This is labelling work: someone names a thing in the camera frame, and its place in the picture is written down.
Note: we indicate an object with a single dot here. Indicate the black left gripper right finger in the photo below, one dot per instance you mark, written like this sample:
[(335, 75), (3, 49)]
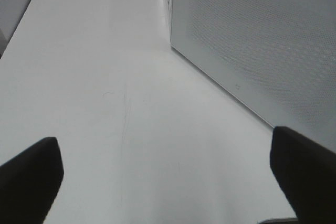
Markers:
[(305, 172)]

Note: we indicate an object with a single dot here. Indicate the white microwave door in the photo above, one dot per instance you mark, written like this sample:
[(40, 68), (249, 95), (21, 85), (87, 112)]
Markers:
[(277, 57)]

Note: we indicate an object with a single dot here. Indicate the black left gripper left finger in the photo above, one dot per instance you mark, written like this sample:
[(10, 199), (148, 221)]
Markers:
[(30, 182)]

